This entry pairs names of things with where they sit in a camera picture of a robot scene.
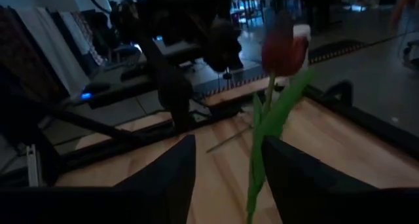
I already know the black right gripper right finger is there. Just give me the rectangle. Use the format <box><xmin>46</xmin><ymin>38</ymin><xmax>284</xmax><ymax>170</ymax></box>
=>
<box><xmin>261</xmin><ymin>134</ymin><xmax>419</xmax><ymax>224</ymax></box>

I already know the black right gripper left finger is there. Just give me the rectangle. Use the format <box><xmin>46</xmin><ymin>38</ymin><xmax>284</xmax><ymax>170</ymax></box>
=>
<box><xmin>0</xmin><ymin>134</ymin><xmax>197</xmax><ymax>224</ymax></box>

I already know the dark red artificial tulip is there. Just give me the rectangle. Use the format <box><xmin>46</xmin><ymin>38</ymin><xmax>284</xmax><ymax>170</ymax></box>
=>
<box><xmin>245</xmin><ymin>10</ymin><xmax>317</xmax><ymax>224</ymax></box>

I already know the yellow black hazard tape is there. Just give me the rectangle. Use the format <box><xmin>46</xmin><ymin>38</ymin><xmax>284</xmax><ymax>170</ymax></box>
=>
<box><xmin>199</xmin><ymin>71</ymin><xmax>268</xmax><ymax>99</ymax></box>

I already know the white paper cup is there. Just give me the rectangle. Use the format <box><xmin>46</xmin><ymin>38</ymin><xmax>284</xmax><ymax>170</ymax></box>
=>
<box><xmin>292</xmin><ymin>23</ymin><xmax>312</xmax><ymax>71</ymax></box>

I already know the dark grey side desk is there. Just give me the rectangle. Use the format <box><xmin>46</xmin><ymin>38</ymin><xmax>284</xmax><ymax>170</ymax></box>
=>
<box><xmin>70</xmin><ymin>40</ymin><xmax>206</xmax><ymax>111</ymax></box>

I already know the black yellow striped floor mat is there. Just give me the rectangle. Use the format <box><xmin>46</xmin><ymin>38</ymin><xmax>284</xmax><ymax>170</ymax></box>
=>
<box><xmin>307</xmin><ymin>39</ymin><xmax>369</xmax><ymax>66</ymax></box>

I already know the black device blue light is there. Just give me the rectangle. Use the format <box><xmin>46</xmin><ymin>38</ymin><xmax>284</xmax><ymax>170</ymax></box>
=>
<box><xmin>79</xmin><ymin>81</ymin><xmax>112</xmax><ymax>101</ymax></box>

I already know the person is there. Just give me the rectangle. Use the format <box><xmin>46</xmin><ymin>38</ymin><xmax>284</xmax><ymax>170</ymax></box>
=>
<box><xmin>389</xmin><ymin>0</ymin><xmax>419</xmax><ymax>71</ymax></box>

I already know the black floor cable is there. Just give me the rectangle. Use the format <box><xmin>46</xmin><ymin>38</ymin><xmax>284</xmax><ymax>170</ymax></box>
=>
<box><xmin>322</xmin><ymin>79</ymin><xmax>355</xmax><ymax>109</ymax></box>

